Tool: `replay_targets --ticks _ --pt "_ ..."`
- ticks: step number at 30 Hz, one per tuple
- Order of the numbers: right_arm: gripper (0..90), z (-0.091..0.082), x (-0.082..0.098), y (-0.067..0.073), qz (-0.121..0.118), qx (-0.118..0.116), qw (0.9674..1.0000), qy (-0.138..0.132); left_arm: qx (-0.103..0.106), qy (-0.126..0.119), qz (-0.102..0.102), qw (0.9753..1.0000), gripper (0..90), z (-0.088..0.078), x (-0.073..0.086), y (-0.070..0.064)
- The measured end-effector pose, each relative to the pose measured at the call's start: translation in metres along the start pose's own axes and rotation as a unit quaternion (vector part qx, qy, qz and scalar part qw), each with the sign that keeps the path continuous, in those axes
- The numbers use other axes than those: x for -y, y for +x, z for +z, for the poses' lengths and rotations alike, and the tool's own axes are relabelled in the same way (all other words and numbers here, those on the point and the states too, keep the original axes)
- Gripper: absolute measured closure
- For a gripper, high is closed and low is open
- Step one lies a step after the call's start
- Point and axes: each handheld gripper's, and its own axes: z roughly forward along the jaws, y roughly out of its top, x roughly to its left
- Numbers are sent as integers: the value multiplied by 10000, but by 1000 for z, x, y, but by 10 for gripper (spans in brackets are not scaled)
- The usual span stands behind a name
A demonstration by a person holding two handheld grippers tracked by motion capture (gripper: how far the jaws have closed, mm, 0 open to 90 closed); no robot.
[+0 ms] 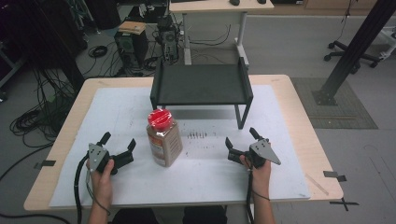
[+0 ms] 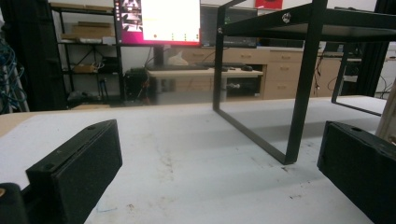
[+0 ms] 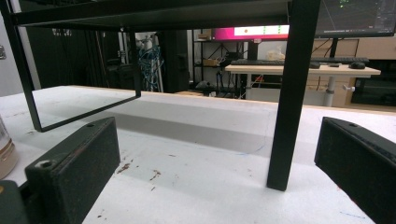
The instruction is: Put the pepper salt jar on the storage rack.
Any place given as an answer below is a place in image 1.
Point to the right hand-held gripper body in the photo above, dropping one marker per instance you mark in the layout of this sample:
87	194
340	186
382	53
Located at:
263	151

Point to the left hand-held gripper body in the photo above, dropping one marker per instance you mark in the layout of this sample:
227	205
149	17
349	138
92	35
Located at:
98	155

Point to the red-lidded spice jar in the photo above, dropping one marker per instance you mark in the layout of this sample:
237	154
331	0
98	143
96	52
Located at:
165	140

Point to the black metal shelf rack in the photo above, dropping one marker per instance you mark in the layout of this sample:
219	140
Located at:
200	84

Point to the person's right hand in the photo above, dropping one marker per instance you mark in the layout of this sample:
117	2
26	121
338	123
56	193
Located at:
261	182

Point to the person's left hand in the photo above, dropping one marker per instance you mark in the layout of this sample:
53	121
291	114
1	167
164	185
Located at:
102	186

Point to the white foam board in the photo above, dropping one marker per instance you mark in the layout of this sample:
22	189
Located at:
202	180

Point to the black tape strip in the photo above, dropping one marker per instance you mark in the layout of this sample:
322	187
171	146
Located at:
46	163
334	175

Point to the person's left leg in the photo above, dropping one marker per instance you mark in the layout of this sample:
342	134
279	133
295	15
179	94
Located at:
137	217

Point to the person's leg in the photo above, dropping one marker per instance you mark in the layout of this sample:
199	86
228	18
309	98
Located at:
205	215
137	217

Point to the person's right leg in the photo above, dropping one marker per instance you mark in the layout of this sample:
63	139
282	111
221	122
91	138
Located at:
205	215

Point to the grey floor mat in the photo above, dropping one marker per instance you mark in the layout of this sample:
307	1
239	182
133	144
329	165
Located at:
339	109

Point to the black computer tower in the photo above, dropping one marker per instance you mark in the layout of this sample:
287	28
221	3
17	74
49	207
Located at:
130	46

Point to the open computer tower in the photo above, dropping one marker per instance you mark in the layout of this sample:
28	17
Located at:
168	40

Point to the brown cardboard box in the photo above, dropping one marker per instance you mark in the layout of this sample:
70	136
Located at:
132	27

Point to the black office chair base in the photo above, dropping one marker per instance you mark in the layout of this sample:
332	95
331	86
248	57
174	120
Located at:
345	51

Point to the dark curtain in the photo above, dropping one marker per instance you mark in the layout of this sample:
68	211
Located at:
37	34

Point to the black computer mouse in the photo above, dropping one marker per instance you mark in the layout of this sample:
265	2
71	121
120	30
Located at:
261	1
234	2

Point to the wooden desk with white legs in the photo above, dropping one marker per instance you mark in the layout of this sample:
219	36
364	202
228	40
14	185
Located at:
218	6

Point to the black metal post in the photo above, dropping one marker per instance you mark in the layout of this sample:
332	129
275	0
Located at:
355	49

